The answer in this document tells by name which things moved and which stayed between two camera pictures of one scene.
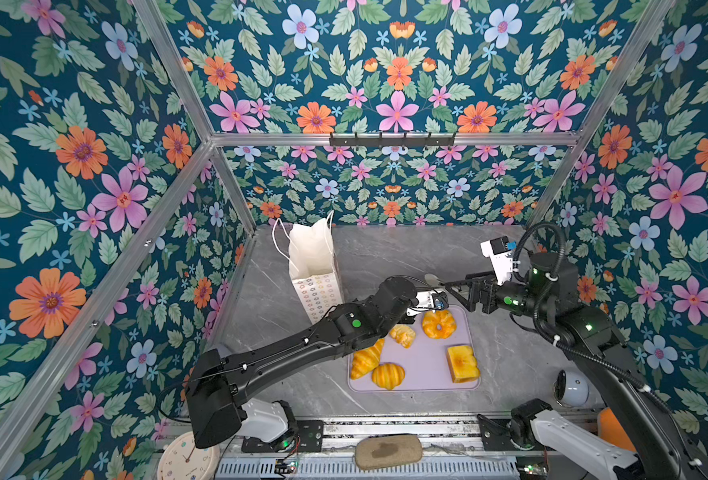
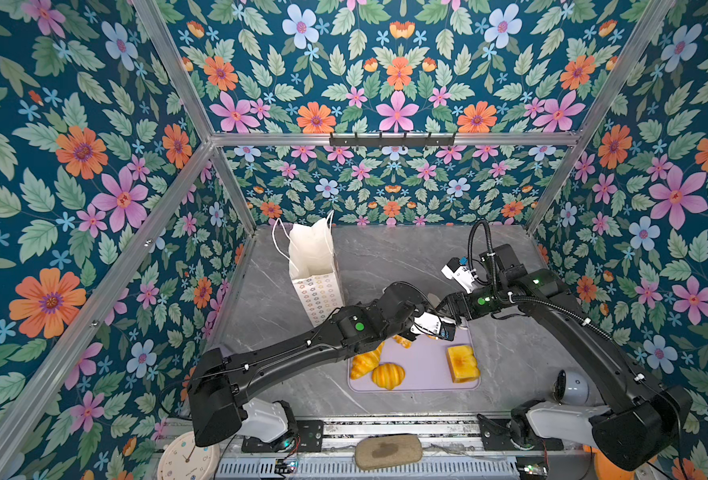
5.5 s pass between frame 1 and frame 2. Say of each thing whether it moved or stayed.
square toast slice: stayed
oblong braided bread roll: stayed
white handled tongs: moved
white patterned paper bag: stayed
